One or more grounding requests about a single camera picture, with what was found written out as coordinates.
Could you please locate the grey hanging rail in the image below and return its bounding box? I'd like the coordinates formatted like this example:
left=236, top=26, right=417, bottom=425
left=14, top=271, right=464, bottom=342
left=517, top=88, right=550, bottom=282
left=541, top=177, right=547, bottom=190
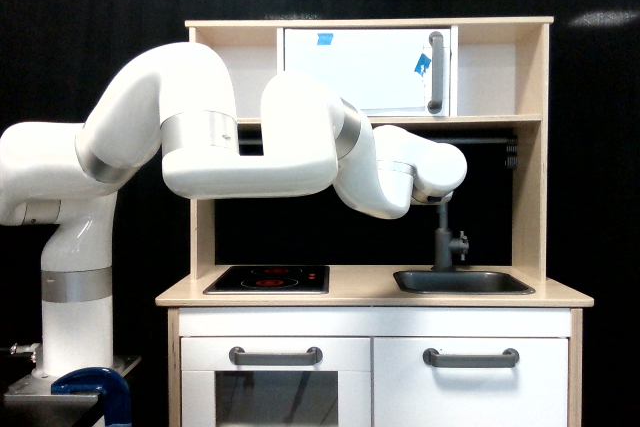
left=239, top=134, right=518, bottom=151

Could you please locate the grey cabinet door handle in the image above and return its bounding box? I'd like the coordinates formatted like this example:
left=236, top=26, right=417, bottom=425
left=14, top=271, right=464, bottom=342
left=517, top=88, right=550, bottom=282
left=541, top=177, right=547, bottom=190
left=423, top=348, right=520, bottom=369

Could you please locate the wooden toy kitchen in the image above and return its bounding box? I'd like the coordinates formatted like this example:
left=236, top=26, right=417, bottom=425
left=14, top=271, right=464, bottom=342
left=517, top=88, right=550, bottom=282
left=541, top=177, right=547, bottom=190
left=157, top=16, right=593, bottom=426

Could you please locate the white microwave door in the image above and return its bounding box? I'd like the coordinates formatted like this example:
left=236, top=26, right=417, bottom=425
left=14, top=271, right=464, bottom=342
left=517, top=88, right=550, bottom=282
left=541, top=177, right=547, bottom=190
left=283, top=28, right=457, bottom=117

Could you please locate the white oven door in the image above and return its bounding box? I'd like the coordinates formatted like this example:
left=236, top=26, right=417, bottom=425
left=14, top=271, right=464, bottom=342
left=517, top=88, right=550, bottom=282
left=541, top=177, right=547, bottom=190
left=181, top=337, right=372, bottom=426

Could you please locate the grey metal base plate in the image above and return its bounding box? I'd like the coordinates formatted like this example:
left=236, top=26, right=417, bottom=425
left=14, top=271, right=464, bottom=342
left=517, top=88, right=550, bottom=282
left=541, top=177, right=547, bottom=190
left=4, top=355, right=142, bottom=403

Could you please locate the black toy stovetop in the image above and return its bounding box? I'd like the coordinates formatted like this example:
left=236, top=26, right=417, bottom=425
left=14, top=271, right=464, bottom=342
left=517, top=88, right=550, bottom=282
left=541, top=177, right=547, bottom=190
left=203, top=265, right=330, bottom=295

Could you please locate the grey microwave handle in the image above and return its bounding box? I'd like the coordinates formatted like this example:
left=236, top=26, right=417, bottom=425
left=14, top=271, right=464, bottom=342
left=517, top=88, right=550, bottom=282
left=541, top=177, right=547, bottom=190
left=427, top=32, right=445, bottom=115

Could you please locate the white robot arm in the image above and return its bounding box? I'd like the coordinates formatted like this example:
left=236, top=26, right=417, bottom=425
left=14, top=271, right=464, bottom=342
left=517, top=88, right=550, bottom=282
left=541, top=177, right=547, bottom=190
left=1, top=43, right=467, bottom=377

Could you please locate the grey sink basin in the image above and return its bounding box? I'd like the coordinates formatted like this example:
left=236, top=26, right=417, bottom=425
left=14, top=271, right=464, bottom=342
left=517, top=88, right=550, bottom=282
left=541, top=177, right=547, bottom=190
left=393, top=270, right=535, bottom=295

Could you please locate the grey oven door handle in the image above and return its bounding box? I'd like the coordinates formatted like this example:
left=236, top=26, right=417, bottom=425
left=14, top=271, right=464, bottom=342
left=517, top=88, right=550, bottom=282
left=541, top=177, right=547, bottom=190
left=229, top=347, right=324, bottom=367

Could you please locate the blue C-clamp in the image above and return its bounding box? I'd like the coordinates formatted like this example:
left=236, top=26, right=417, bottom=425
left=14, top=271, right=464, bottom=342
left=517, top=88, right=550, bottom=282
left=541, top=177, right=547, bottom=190
left=50, top=367, right=132, bottom=427

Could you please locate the white cabinet door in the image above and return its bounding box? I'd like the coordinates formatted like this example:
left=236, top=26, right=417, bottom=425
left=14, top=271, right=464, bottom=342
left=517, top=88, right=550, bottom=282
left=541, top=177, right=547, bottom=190
left=373, top=337, right=568, bottom=426

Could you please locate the grey toy faucet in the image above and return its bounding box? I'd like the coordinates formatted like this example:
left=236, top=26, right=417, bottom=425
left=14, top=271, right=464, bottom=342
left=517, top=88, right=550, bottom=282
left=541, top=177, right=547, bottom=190
left=432, top=203, right=469, bottom=272

